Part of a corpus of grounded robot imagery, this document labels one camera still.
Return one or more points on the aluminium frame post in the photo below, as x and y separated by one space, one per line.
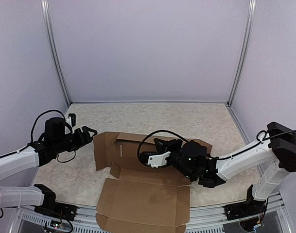
54 53
243 52

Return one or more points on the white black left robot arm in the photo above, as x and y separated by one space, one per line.
59 136

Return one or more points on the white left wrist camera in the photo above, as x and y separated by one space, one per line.
71 122

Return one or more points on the aluminium front rail frame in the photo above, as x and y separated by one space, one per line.
207 219

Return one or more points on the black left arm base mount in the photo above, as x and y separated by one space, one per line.
58 210

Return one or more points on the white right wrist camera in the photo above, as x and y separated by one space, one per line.
154 160

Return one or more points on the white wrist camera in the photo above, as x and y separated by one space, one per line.
154 160
71 122

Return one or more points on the right aluminium frame post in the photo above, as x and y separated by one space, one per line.
243 52

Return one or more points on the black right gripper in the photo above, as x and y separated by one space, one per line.
162 146

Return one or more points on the brown cardboard box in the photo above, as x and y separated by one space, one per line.
137 198

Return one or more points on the left aluminium frame post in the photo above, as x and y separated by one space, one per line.
54 53

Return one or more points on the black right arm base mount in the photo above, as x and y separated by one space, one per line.
249 207

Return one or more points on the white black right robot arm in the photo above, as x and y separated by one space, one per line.
277 144

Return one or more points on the small circuit board with LEDs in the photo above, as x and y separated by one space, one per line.
55 224

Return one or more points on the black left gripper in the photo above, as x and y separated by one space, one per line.
84 139

